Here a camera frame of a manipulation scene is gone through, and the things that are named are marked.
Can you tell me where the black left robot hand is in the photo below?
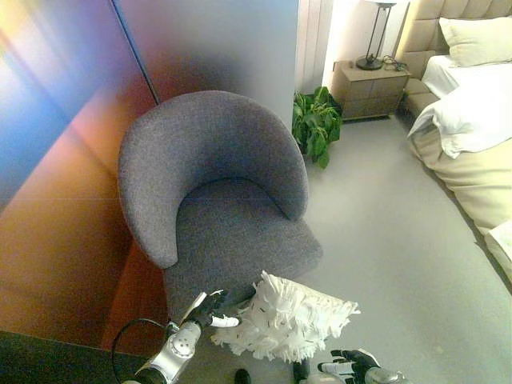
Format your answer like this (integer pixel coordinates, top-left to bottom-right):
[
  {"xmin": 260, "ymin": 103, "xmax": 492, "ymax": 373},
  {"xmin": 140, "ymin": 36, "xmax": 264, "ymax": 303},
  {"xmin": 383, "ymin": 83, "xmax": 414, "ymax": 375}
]
[{"xmin": 182, "ymin": 290, "xmax": 241, "ymax": 329}]

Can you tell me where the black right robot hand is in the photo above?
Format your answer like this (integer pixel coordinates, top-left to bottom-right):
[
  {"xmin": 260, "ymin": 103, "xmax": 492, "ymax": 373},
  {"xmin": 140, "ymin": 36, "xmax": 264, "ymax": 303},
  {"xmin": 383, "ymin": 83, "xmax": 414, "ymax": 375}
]
[{"xmin": 317, "ymin": 348, "xmax": 382, "ymax": 381}]

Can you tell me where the cream bed pillow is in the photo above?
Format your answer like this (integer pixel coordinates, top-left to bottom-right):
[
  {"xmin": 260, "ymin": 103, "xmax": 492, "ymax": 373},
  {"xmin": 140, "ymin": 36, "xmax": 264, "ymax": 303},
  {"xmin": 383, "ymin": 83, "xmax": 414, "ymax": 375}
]
[{"xmin": 438, "ymin": 16, "xmax": 512, "ymax": 68}]

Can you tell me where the black right robot foot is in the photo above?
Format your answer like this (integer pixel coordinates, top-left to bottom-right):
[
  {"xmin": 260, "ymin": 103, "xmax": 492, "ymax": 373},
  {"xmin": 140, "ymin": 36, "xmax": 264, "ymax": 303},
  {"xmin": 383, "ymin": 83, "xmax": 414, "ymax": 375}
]
[{"xmin": 292, "ymin": 358, "xmax": 311, "ymax": 382}]

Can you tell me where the dark floor mat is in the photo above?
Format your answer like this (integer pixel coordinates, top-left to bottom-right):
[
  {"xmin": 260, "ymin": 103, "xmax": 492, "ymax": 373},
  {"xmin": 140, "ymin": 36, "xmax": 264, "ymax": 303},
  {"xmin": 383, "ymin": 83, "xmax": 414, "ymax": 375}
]
[{"xmin": 0, "ymin": 330, "xmax": 161, "ymax": 384}]

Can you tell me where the grey fabric tub armchair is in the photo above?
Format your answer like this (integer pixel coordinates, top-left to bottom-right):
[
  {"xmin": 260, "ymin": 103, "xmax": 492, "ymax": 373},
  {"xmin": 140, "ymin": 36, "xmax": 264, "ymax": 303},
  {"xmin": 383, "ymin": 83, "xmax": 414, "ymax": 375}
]
[{"xmin": 117, "ymin": 90, "xmax": 324, "ymax": 322}]

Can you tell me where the white bed end bench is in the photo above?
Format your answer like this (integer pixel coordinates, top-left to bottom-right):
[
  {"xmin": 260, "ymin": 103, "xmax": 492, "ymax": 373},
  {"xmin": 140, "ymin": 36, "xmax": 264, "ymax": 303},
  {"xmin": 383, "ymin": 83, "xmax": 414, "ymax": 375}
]
[{"xmin": 483, "ymin": 222, "xmax": 512, "ymax": 285}]

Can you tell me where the green potted plant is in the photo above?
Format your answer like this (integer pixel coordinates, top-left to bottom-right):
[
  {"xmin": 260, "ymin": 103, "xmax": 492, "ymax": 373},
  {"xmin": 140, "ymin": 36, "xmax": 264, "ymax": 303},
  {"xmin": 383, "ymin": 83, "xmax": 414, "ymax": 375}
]
[{"xmin": 293, "ymin": 86, "xmax": 343, "ymax": 170}]

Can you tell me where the white crumpled duvet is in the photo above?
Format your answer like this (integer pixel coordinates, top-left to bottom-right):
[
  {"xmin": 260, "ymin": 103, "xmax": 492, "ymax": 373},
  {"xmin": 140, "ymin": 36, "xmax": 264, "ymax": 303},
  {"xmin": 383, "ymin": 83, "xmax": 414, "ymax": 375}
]
[{"xmin": 406, "ymin": 74, "xmax": 512, "ymax": 160}]

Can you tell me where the beige wooden nightstand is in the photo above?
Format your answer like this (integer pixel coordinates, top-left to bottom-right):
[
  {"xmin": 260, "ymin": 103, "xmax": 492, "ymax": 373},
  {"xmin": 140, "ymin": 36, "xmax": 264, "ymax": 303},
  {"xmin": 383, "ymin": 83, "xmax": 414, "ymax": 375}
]
[{"xmin": 331, "ymin": 59, "xmax": 412, "ymax": 122}]

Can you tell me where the pale pleated curtain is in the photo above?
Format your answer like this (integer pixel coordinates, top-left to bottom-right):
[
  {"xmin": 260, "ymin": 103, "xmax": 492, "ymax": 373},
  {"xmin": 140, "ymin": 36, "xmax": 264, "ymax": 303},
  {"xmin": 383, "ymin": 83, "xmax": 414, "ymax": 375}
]
[{"xmin": 295, "ymin": 0, "xmax": 334, "ymax": 88}]

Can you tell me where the dark metal table lamp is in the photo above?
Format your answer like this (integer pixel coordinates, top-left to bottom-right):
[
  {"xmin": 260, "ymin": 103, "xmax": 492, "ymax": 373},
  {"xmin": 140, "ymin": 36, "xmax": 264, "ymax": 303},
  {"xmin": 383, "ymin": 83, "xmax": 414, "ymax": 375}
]
[{"xmin": 354, "ymin": 0, "xmax": 411, "ymax": 72}]

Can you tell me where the white fitted bed sheet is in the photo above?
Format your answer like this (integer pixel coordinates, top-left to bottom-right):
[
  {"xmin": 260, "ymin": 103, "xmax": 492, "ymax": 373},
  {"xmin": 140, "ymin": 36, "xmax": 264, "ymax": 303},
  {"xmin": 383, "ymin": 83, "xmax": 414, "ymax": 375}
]
[{"xmin": 422, "ymin": 54, "xmax": 512, "ymax": 99}]

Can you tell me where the beige padded headboard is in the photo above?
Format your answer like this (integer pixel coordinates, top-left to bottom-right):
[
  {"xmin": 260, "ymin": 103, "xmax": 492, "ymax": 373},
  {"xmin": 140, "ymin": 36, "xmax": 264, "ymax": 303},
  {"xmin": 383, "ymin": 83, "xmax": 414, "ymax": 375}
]
[{"xmin": 394, "ymin": 0, "xmax": 512, "ymax": 117}]

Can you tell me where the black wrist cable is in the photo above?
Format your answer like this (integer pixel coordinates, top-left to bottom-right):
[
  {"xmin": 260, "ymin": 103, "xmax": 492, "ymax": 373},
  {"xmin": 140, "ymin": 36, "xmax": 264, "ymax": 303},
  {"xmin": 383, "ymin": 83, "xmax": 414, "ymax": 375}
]
[{"xmin": 110, "ymin": 318, "xmax": 174, "ymax": 384}]

